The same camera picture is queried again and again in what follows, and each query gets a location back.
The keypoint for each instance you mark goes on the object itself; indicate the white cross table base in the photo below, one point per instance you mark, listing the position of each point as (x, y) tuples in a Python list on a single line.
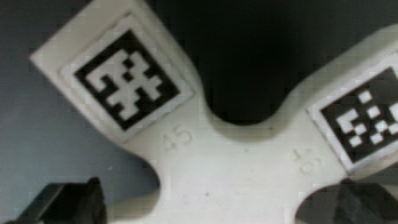
[(238, 172)]

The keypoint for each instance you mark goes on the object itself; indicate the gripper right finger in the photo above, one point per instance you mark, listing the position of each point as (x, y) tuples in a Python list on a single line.
[(366, 204)]

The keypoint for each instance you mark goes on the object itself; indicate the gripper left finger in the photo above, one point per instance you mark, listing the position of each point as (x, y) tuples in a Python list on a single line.
[(67, 204)]

